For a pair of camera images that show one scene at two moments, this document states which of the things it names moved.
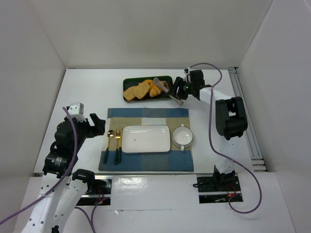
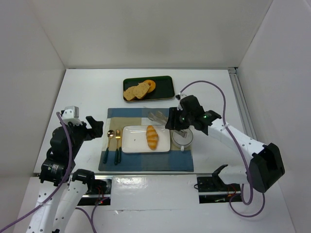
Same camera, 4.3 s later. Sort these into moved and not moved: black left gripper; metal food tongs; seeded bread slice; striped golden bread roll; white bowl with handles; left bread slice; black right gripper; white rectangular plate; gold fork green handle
Moved: metal food tongs; striped golden bread roll; black right gripper
Not moved: left bread slice; white rectangular plate; black left gripper; gold fork green handle; white bowl with handles; seeded bread slice
